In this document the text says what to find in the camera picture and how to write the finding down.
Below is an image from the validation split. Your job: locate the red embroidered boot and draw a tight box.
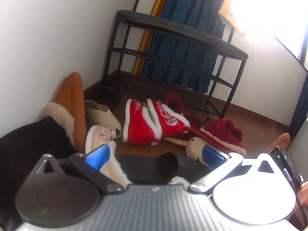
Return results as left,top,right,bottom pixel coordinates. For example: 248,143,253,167
146,99,191,137
123,99,161,146

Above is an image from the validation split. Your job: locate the red embroidered boot left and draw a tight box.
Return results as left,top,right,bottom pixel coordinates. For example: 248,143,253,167
123,99,161,146

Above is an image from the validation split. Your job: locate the orange slipper right side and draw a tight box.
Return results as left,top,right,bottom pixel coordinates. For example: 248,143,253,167
265,132,290,153

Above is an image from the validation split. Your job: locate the yellow hanging bag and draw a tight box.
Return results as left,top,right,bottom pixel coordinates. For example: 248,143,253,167
218,0,245,37

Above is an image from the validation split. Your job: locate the dark red corduroy pompom slipper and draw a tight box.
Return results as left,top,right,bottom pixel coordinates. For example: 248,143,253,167
190,118,246,156

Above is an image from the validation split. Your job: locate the black slide front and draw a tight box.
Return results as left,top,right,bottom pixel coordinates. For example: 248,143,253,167
118,152,211,185

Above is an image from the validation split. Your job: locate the beige cross-strap shoe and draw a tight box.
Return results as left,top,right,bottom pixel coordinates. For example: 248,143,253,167
186,137,211,167
85,100,123,139

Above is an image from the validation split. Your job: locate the white fur embroidered shoe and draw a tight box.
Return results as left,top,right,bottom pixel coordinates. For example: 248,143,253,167
85,125,131,189

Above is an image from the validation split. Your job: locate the black phone device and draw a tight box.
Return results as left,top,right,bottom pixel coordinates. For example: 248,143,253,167
269,146,304,189

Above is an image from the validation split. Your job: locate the red embroidered boot right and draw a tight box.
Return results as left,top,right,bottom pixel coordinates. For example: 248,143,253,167
146,99,191,137

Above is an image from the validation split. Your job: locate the black metal shoe rack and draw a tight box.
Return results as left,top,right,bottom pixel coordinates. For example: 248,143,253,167
102,10,249,118

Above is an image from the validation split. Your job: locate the beige cross-strap shoe left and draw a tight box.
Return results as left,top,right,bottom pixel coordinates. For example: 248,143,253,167
85,100,123,139

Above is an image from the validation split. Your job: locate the orange slipper against wall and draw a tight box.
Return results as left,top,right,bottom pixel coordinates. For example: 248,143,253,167
43,72,87,153

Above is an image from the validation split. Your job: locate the black trouser leg left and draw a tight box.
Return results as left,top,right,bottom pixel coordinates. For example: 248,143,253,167
1,117,76,230

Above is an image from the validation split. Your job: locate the gold curtain edge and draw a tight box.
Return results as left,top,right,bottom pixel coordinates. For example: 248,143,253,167
131,0,166,76

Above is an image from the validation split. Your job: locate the black slide near rack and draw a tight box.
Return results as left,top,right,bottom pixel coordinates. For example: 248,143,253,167
95,86,121,110

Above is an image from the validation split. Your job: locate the beige cross-strap shoe right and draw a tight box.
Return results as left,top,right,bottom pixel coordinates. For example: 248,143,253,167
186,137,211,167

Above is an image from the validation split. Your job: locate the blue curtain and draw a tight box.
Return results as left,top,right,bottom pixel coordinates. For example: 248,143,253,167
140,0,224,93

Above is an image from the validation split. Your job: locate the dark red knit slipper back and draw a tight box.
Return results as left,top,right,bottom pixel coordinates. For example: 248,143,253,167
161,92,184,114

